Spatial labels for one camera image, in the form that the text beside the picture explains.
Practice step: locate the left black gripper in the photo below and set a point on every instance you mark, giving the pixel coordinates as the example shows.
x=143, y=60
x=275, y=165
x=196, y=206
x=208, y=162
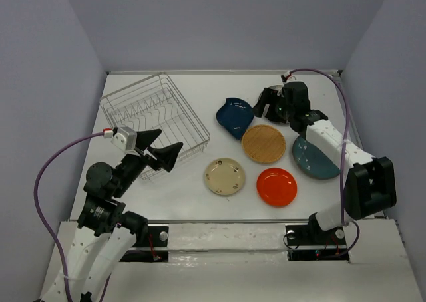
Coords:
x=167, y=155

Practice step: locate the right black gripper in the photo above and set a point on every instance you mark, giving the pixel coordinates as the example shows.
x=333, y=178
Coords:
x=271, y=97

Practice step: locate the dark blue leaf-shaped plate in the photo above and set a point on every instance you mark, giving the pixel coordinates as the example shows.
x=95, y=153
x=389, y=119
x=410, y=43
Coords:
x=235, y=116

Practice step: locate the woven bamboo round plate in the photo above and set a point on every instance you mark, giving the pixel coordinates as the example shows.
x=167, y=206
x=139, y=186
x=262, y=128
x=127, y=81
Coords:
x=263, y=144

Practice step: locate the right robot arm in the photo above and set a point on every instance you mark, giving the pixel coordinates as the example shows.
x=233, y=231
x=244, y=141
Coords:
x=367, y=183

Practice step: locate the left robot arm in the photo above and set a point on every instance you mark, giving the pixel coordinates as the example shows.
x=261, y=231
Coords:
x=105, y=230

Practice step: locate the grey deer pattern plate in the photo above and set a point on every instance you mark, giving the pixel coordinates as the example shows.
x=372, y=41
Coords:
x=283, y=119

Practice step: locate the cream floral round plate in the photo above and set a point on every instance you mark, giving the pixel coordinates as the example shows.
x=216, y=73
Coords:
x=224, y=176

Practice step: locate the teal round ceramic plate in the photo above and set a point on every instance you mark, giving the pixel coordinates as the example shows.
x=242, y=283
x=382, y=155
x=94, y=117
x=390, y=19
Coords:
x=312, y=161

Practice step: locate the orange round plate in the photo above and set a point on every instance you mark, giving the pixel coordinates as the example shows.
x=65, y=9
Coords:
x=276, y=187

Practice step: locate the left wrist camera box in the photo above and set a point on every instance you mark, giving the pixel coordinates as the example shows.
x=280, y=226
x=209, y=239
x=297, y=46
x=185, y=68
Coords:
x=124, y=138

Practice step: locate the wire dish rack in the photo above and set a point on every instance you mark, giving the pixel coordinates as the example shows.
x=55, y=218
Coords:
x=155, y=102

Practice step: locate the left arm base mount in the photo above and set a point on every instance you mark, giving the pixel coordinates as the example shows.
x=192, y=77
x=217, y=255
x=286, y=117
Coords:
x=153, y=248

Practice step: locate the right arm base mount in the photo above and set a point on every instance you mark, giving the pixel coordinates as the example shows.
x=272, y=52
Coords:
x=326, y=246

